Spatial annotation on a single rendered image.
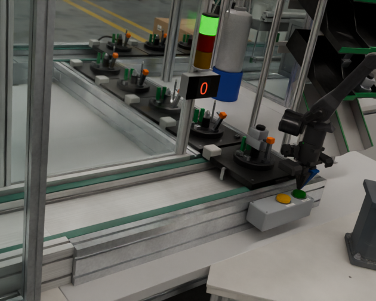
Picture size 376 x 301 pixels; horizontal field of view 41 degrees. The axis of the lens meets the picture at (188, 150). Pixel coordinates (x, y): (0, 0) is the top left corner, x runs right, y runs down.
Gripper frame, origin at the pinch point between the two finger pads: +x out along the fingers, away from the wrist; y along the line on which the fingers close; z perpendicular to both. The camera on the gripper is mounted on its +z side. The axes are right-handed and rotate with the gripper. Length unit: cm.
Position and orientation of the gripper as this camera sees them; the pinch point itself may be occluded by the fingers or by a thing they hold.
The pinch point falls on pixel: (301, 178)
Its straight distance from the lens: 151.3
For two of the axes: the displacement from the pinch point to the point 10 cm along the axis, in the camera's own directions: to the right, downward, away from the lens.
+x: -1.7, 9.0, 4.1
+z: -6.1, -4.2, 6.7
